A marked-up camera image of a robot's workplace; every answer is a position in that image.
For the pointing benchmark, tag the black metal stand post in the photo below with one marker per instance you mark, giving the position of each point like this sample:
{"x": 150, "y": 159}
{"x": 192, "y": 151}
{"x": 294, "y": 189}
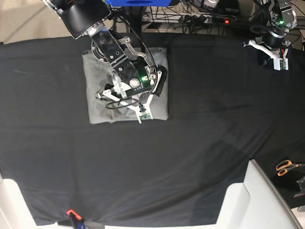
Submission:
{"x": 135, "y": 15}

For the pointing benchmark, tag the orange handled scissors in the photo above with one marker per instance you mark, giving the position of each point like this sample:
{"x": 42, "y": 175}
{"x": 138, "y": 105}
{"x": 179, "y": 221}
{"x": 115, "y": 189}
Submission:
{"x": 285, "y": 166}

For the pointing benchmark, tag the black object right edge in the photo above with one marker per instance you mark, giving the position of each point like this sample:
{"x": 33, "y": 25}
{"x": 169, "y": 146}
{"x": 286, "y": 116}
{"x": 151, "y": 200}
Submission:
{"x": 301, "y": 184}

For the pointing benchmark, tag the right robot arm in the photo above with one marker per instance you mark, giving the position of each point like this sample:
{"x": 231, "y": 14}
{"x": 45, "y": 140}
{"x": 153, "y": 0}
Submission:
{"x": 86, "y": 18}

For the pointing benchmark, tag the grey T-shirt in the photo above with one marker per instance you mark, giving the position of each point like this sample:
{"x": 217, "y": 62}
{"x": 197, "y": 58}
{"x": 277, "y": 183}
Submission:
{"x": 97, "y": 76}

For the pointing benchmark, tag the white chair part left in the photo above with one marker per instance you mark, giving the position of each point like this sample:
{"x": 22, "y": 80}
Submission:
{"x": 14, "y": 212}

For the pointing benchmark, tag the white chair back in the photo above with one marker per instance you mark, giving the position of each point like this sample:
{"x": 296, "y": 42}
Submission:
{"x": 255, "y": 203}

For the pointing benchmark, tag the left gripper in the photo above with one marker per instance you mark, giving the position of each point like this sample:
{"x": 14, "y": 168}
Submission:
{"x": 270, "y": 42}

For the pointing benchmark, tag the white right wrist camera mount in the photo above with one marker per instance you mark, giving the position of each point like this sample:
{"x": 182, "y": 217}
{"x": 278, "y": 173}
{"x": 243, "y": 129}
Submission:
{"x": 140, "y": 106}

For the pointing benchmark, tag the red clamp front edge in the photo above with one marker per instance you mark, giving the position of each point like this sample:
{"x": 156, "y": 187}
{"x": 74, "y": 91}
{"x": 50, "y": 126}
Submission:
{"x": 73, "y": 214}

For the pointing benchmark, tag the blue plastic box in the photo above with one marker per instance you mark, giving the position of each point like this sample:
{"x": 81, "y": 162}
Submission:
{"x": 138, "y": 3}

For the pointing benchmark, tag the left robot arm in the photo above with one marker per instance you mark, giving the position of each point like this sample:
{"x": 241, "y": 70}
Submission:
{"x": 278, "y": 19}

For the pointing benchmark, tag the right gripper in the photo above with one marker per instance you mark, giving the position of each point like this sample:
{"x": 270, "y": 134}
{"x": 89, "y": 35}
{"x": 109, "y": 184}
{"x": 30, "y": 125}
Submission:
{"x": 133, "y": 78}

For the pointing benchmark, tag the black table cloth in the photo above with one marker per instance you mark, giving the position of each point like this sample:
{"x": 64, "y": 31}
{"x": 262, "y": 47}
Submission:
{"x": 224, "y": 110}

